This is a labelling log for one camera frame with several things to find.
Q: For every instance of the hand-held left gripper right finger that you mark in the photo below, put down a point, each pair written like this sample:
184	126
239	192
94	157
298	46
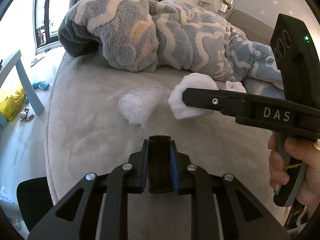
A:
175	177

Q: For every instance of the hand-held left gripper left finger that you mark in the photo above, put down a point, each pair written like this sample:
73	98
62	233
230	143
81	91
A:
145	172

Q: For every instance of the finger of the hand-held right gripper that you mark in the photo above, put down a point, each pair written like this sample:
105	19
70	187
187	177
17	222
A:
212	101

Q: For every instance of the small black container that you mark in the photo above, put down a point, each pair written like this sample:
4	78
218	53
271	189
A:
160	165

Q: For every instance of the large white tissue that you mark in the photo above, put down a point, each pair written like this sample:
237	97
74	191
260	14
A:
197	81

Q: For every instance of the dark green trash bin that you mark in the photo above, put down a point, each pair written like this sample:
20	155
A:
32	200

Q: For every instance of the person's right hand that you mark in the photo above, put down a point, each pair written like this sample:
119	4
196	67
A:
310	180

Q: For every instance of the small white crumpled tissue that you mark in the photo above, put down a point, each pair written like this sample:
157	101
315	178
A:
235	86

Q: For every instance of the fluffy white wad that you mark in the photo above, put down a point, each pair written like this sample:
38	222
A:
137	105

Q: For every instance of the grey headboard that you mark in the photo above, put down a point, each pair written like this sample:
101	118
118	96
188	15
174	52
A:
250	25

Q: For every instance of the grey bed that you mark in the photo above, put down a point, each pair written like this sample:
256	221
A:
87	120

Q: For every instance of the table lamp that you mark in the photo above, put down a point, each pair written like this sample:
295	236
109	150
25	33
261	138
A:
225	8

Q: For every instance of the white dresser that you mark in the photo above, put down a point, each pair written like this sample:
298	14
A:
207	1

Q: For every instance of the blue patterned fleece blanket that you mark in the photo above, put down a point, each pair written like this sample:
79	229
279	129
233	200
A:
130	30

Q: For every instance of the teal toy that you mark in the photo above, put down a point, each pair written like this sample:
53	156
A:
41	85

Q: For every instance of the yellow plastic bag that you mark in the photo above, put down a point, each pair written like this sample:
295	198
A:
11	105

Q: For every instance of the light blue table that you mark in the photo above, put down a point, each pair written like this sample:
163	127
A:
25	80

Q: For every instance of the glass balcony door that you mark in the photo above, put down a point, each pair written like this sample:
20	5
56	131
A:
37	10

